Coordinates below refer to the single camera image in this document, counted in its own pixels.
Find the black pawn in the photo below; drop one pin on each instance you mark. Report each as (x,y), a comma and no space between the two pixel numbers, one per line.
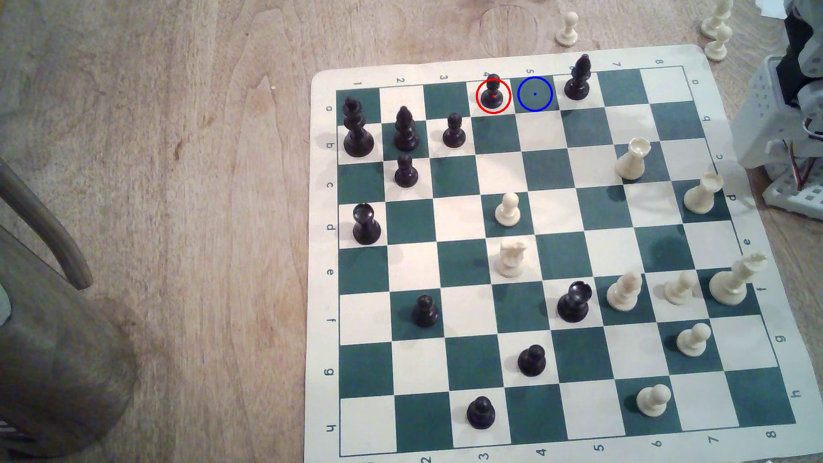
(481,415)
(454,134)
(494,95)
(406,173)
(532,363)
(424,314)

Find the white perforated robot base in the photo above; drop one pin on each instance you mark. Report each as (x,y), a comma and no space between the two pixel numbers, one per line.
(797,199)

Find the green white chess board mat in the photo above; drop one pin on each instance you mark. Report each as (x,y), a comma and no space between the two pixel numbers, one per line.
(501,173)

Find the black rook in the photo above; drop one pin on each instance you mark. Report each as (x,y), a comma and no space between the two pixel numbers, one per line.
(366,228)

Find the black bishop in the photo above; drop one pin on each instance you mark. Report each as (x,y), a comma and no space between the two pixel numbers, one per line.
(406,135)
(577,82)

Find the white pawn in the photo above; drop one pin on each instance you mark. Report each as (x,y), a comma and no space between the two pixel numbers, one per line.
(567,31)
(694,341)
(653,402)
(680,289)
(507,213)
(718,45)

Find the white knight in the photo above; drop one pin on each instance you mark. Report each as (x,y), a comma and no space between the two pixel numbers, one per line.
(511,260)

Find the black king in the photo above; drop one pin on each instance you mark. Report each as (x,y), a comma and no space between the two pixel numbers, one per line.
(357,138)

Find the black knight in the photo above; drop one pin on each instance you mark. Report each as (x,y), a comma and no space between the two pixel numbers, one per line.
(573,303)

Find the white bishop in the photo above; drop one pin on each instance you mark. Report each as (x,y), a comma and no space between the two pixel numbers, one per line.
(623,292)
(717,19)

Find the white rook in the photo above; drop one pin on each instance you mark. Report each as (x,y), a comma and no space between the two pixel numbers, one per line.
(702,194)
(632,161)

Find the white king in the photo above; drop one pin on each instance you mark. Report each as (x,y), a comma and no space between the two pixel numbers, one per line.
(731,284)

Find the white paper sheet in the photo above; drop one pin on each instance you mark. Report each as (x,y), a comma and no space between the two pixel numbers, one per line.
(770,6)

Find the curved wooden chair rail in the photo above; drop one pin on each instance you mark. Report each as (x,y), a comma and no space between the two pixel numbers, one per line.
(45,225)

